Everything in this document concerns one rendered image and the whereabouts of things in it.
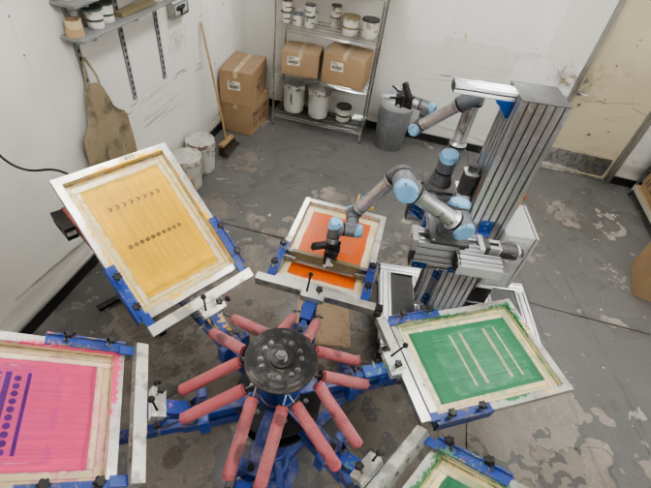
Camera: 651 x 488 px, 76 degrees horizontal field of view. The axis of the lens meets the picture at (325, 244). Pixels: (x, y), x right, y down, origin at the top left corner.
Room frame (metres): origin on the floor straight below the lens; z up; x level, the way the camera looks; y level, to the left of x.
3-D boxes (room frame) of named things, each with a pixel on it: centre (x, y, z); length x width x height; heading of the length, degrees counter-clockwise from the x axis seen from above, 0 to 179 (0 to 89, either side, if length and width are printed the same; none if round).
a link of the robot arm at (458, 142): (2.50, -0.76, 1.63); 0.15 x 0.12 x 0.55; 155
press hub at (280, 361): (0.87, 0.11, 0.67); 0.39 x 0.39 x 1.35
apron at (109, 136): (2.73, 1.81, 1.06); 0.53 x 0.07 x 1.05; 172
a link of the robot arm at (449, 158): (2.39, -0.70, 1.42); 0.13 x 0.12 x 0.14; 155
